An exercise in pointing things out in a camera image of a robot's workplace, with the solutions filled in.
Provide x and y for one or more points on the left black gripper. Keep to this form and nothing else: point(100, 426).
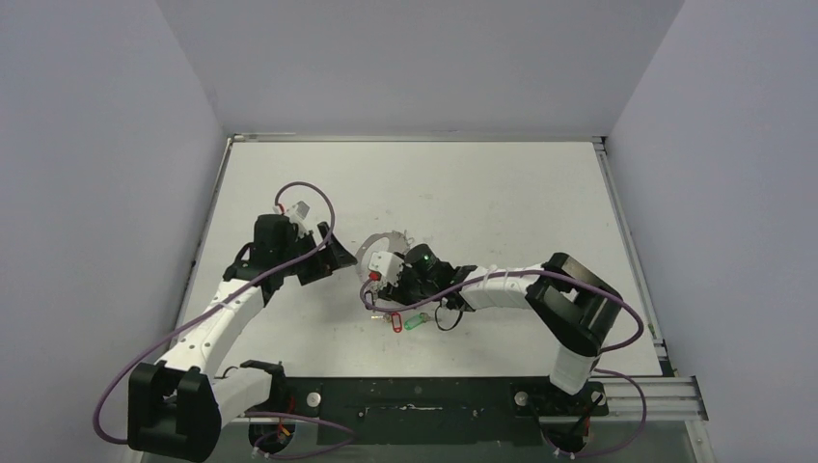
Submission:
point(320, 267)

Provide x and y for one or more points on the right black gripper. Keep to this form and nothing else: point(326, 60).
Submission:
point(396, 288)

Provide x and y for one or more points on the green tagged key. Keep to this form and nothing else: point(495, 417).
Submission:
point(416, 321)

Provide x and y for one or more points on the red tagged key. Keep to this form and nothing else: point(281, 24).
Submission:
point(396, 322)

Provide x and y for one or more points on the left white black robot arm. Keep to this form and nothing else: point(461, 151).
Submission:
point(178, 406)

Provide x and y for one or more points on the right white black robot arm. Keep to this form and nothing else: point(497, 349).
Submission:
point(577, 307)

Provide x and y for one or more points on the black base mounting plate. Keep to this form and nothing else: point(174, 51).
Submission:
point(411, 411)

